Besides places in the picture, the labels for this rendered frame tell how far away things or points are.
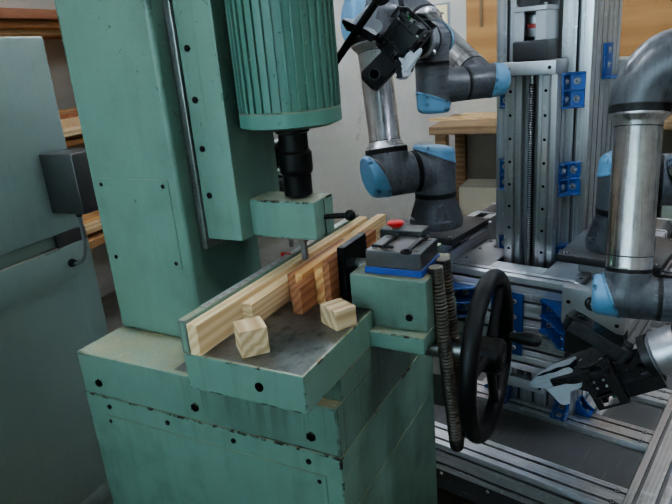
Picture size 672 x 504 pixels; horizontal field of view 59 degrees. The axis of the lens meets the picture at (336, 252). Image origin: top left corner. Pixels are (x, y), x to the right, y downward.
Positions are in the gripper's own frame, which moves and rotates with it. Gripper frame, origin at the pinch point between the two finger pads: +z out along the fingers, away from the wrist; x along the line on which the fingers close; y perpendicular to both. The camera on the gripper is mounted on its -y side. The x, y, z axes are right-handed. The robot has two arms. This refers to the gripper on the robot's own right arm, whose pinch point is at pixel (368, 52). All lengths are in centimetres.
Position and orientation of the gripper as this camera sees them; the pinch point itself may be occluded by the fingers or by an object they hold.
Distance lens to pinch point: 111.4
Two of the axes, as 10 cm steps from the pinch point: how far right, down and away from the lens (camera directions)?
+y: 5.5, -6.3, -5.5
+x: 6.9, 7.1, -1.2
